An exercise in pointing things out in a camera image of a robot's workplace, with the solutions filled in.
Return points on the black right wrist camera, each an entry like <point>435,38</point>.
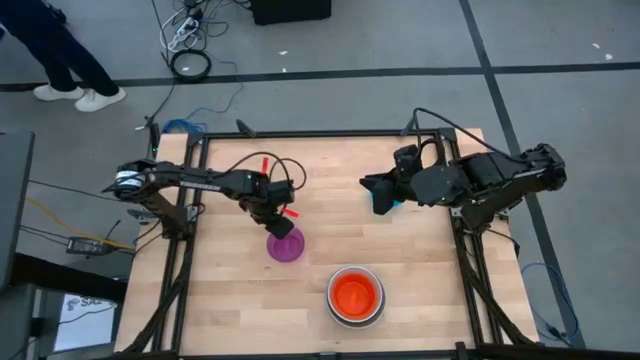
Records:
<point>407,159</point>

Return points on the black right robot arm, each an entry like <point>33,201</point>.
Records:
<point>500,172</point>

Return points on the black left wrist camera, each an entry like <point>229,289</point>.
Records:
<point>281,192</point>

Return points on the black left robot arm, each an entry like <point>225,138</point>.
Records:
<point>200,181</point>

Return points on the white power strip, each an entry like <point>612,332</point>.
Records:
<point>184,29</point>

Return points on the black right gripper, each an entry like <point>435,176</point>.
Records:
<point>406,186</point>

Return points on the orange plastic bowl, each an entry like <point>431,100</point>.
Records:
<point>354,295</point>

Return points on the grey cabinet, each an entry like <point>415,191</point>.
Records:
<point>12,200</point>

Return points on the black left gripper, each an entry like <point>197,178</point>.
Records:
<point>262,207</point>

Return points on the person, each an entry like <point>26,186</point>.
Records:
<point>50,45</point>

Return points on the purple cup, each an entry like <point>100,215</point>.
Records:
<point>287,247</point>

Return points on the black box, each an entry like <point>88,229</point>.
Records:
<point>290,11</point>

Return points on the white printed sheet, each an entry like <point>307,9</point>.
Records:
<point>85,325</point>

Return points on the black power adapter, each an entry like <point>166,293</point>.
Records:
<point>86,245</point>

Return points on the person's white shoe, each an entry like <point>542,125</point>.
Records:
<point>100,100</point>
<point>57,93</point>

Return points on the black aluminium rig frame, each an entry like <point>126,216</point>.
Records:
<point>325,134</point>

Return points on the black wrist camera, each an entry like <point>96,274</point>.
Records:
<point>407,159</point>
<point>281,192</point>

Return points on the red tape strip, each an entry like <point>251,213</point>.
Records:
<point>291,213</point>
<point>265,165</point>

